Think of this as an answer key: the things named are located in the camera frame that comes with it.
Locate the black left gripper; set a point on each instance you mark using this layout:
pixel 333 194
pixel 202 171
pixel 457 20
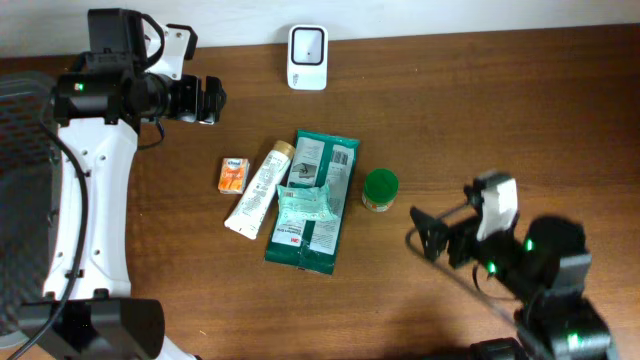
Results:
pixel 199 107

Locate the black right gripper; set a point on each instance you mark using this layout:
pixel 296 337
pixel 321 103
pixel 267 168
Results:
pixel 458 236

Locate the green lid jar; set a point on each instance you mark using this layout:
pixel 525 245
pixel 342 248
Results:
pixel 380 190

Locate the small orange tissue pack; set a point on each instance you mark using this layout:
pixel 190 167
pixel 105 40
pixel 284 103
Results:
pixel 233 176

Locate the green white 3M package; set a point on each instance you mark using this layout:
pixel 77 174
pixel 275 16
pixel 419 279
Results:
pixel 320 160

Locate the white tube gold cap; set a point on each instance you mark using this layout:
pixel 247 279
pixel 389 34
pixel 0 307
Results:
pixel 249 213

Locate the mint green wipes pack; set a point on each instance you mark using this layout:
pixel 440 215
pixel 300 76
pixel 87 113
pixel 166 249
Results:
pixel 305 204

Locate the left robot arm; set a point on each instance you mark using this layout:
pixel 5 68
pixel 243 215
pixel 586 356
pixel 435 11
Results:
pixel 132 74

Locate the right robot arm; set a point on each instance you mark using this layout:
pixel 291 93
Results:
pixel 546 272

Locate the white barcode scanner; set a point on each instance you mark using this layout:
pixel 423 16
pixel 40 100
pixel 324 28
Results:
pixel 307 57

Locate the grey plastic basket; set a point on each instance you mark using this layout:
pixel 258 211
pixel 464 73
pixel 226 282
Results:
pixel 26 198

